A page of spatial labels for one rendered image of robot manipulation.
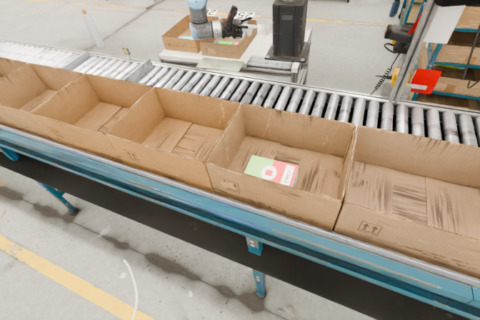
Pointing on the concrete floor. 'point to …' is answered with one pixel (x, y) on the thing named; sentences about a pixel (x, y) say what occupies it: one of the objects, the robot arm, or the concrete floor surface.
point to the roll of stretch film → (92, 28)
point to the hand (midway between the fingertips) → (256, 21)
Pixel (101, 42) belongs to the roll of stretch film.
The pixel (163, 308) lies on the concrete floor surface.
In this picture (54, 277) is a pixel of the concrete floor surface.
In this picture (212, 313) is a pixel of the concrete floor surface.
